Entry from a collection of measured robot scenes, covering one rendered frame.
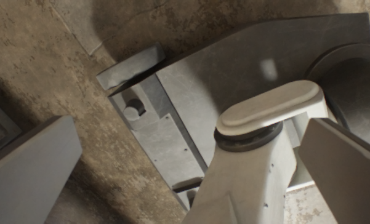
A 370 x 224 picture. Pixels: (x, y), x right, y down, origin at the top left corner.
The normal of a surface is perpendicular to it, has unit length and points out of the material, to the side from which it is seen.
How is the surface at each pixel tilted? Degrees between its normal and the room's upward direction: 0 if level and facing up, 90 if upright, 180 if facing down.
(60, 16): 0
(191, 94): 0
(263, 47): 0
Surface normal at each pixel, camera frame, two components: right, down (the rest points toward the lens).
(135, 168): -0.09, 0.42
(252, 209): -0.44, -0.83
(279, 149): 0.66, -0.05
